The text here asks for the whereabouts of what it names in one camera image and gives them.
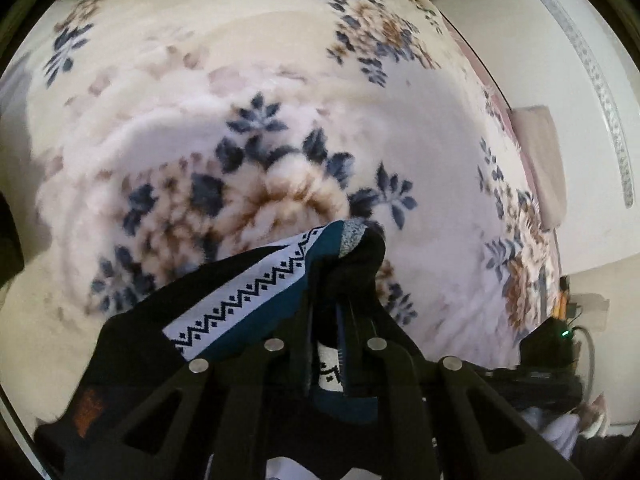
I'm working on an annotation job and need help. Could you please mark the white gloved right hand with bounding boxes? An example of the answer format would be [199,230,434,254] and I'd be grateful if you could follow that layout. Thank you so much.
[520,393,610,460]

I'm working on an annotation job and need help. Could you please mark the black cable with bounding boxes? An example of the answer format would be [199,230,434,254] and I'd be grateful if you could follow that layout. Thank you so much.
[564,303,599,401]

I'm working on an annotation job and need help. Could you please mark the floral cream fleece blanket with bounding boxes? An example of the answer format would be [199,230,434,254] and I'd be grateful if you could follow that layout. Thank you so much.
[1,0,556,431]

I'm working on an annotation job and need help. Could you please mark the beige pillow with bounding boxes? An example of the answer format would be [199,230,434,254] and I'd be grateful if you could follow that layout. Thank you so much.
[510,106,567,231]

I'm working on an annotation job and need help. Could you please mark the black teal patterned sock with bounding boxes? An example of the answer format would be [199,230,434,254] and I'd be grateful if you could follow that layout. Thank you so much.
[64,218,388,441]

